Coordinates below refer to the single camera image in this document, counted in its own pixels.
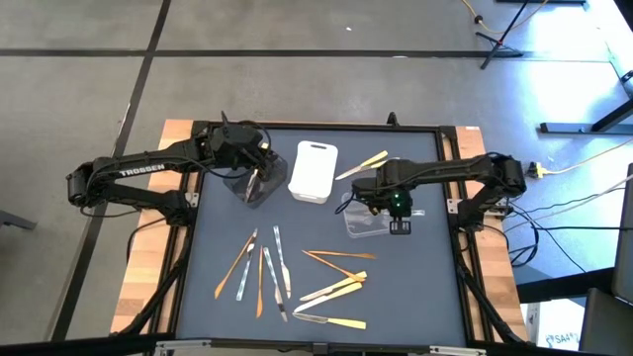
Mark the gold table knife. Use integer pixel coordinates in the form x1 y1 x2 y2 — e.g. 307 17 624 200
255 244 265 319
306 249 378 261
213 227 259 301

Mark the wooden chopstick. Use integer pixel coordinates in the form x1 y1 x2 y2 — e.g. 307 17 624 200
301 249 367 284

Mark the cream-handled table knife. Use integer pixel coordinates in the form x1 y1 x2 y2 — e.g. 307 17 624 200
291 311 368 331
244 141 271 204
299 270 369 303
345 157 389 178
292 281 365 314
334 149 390 182

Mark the white cardboard box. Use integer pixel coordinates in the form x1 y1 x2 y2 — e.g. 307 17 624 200
536 299 583 353

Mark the yellow cable with black plug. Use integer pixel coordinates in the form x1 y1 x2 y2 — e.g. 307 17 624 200
459 0 550 36

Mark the smoky grey plastic bin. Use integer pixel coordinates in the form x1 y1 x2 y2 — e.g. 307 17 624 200
222 150 290 210

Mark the clear plastic bin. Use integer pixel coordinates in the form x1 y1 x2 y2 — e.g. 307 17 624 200
340 190 421 240

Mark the silver patterned table knife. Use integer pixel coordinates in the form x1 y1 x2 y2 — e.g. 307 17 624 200
235 241 256 303
262 246 289 323
272 224 293 301

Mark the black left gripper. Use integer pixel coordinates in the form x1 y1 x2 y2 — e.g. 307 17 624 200
210 123 277 177

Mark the yellow power plug cable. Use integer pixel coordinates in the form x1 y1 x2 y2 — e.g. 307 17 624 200
525 136 633 180

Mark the grey desk foot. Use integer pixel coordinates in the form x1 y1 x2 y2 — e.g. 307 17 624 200
0 209 39 231

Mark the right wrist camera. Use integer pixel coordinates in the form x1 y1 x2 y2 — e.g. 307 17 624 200
388 187 414 236

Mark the wooden table base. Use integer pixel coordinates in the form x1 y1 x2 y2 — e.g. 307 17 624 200
109 118 529 343

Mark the black desk leg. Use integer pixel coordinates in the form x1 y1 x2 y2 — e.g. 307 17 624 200
538 96 633 135

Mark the black floor cable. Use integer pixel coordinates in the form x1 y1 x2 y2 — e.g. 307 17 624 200
503 197 633 274

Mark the white plastic bin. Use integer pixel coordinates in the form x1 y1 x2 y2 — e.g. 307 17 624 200
287 139 340 206

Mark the aluminium extrusion bar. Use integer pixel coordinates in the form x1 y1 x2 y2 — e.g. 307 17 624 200
155 337 489 356

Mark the black light stand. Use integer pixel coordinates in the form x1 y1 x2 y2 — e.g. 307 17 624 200
474 0 588 70

